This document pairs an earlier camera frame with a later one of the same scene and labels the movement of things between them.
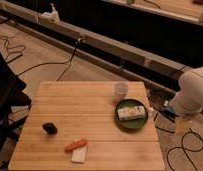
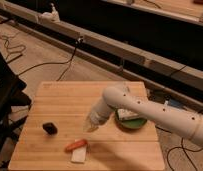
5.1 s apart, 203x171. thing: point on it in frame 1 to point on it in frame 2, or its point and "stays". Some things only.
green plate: (134, 123) stays
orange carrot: (70, 147) stays
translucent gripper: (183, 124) to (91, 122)
